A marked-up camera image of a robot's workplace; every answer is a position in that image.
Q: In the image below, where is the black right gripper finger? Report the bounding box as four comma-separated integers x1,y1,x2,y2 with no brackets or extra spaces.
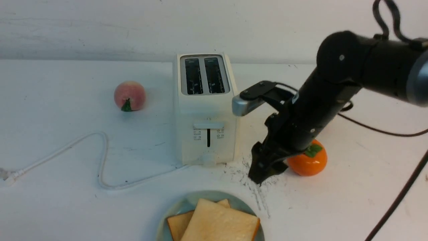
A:
264,156,288,181

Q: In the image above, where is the light blue plate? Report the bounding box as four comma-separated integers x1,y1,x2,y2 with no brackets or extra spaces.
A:
156,190,265,241

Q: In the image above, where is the white two-slot toaster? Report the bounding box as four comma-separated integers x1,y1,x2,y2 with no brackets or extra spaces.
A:
173,53,240,167

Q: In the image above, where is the pink peach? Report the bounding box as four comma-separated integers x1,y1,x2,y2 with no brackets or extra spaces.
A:
114,81,146,112

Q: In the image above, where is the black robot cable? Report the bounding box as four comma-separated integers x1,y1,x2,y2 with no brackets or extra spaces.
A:
276,0,428,241

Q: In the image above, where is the white power cord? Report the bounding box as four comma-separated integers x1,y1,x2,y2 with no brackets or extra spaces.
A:
0,132,193,190

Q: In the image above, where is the orange persimmon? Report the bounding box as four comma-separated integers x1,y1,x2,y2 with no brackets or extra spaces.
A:
287,139,328,177

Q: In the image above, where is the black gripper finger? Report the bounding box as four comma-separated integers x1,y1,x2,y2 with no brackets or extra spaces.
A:
248,142,268,184

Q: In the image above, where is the toast slice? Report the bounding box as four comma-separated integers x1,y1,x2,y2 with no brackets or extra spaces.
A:
167,198,231,241
181,198,260,241

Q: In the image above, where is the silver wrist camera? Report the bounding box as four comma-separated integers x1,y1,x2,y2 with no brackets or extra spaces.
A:
232,80,296,117

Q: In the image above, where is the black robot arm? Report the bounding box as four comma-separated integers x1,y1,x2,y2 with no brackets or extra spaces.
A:
240,31,427,184

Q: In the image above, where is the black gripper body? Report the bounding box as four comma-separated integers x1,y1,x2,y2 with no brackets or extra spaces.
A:
262,113,315,158

